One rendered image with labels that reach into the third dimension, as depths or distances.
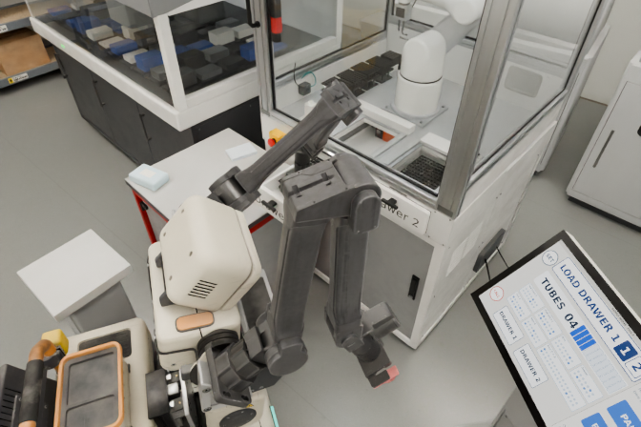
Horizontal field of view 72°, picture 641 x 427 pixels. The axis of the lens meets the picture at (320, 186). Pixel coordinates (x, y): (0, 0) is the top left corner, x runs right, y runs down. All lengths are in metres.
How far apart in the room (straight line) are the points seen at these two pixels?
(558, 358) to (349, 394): 1.20
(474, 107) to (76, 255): 1.47
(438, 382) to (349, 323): 1.46
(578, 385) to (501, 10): 0.88
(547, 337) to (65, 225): 2.77
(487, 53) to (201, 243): 0.86
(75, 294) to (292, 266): 1.16
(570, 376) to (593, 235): 2.12
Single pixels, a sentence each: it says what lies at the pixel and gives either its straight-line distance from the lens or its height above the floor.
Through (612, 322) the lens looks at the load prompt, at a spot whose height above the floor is 1.17.
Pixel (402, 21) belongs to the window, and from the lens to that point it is 1.41.
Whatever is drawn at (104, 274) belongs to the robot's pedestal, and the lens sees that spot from 1.76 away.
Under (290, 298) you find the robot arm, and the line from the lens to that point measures 0.75.
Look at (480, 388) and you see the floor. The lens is 2.34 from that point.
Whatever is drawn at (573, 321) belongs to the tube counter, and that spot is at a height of 1.11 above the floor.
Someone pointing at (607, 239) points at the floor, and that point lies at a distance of 3.28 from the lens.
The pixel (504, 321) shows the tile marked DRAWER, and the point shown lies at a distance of 1.30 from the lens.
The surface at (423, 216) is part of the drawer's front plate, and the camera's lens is 1.63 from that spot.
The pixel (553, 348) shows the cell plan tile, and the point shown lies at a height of 1.06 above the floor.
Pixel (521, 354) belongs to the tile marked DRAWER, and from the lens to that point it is 1.26.
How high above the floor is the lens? 2.01
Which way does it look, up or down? 41 degrees down
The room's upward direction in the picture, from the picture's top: 1 degrees clockwise
